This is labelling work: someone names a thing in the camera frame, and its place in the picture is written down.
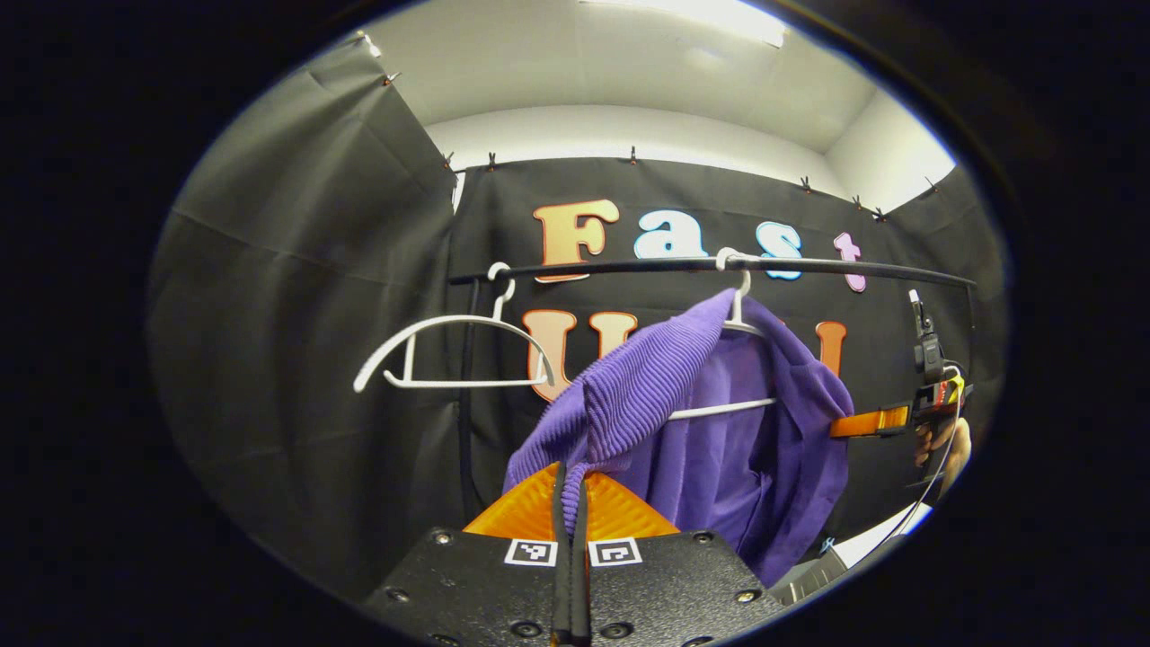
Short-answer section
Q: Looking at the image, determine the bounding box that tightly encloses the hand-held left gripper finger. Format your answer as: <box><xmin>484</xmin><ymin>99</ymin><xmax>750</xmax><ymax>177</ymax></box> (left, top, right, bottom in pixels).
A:
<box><xmin>362</xmin><ymin>461</ymin><xmax>576</xmax><ymax>647</ymax></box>
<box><xmin>573</xmin><ymin>467</ymin><xmax>787</xmax><ymax>647</ymax></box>

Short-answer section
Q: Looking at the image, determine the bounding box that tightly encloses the purple corduroy shirt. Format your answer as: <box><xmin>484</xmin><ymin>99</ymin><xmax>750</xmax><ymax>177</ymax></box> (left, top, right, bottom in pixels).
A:
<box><xmin>501</xmin><ymin>288</ymin><xmax>856</xmax><ymax>589</ymax></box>

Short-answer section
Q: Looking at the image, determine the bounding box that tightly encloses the white plastic hanger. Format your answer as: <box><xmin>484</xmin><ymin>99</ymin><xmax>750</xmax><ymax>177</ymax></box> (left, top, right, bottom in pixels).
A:
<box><xmin>668</xmin><ymin>247</ymin><xmax>779</xmax><ymax>421</ymax></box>
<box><xmin>352</xmin><ymin>261</ymin><xmax>558</xmax><ymax>394</ymax></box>

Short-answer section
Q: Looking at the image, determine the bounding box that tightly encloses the black metal clothes rack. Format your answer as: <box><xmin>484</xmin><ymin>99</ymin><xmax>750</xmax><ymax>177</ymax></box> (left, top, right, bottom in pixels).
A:
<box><xmin>447</xmin><ymin>256</ymin><xmax>978</xmax><ymax>522</ymax></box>

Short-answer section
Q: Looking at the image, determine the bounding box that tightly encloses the black backdrop cloth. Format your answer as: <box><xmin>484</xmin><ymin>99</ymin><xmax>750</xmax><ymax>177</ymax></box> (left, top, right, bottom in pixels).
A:
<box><xmin>148</xmin><ymin>31</ymin><xmax>1007</xmax><ymax>598</ymax></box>

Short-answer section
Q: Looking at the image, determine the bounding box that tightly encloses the long ceiling light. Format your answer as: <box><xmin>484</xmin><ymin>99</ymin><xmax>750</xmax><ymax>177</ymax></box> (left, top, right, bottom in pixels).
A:
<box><xmin>579</xmin><ymin>0</ymin><xmax>787</xmax><ymax>48</ymax></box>

